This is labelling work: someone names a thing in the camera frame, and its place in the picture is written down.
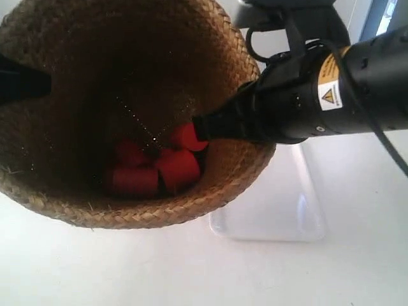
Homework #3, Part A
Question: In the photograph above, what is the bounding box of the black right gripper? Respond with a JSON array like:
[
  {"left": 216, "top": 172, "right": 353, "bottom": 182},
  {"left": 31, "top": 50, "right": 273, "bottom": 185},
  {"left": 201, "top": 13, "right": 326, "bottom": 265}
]
[{"left": 192, "top": 41, "right": 344, "bottom": 143}]

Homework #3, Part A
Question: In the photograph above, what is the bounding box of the brown woven basket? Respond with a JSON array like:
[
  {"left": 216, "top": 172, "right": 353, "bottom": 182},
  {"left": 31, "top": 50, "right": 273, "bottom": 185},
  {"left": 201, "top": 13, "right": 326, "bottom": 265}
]
[{"left": 1, "top": 1, "right": 275, "bottom": 229}]

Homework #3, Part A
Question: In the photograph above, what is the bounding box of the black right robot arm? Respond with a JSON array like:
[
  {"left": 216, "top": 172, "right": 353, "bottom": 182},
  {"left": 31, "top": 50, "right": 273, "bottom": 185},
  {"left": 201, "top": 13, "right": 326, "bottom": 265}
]
[{"left": 193, "top": 27, "right": 407, "bottom": 144}]

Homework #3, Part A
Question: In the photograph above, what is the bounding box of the red cylinder upper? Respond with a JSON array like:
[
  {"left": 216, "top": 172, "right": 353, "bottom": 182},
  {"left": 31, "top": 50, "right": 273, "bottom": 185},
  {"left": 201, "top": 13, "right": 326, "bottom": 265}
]
[{"left": 170, "top": 122, "right": 208, "bottom": 152}]

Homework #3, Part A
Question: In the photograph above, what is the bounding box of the red cylinder right small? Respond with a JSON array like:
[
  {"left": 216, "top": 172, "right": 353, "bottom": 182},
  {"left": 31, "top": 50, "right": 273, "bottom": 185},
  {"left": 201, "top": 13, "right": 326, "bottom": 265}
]
[{"left": 155, "top": 150, "right": 201, "bottom": 193}]

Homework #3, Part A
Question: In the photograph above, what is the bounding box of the dark red object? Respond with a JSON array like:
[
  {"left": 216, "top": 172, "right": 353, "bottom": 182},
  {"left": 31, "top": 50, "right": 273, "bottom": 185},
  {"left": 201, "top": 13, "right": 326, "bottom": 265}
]
[{"left": 115, "top": 140, "right": 151, "bottom": 167}]

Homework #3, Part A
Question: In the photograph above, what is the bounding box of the red cylinder lower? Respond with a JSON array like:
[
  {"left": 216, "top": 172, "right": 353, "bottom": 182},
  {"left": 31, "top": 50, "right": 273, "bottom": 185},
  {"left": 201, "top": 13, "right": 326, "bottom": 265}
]
[{"left": 112, "top": 167, "right": 159, "bottom": 197}]

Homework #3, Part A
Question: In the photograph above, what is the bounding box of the white plastic tray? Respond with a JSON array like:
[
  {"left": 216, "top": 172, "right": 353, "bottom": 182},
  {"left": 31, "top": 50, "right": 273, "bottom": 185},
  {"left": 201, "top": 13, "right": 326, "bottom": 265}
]
[{"left": 209, "top": 145, "right": 326, "bottom": 242}]

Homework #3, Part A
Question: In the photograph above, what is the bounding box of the black cable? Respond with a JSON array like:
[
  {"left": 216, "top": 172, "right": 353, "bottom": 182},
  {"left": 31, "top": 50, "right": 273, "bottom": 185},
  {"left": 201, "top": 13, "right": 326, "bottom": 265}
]
[{"left": 245, "top": 0, "right": 408, "bottom": 179}]

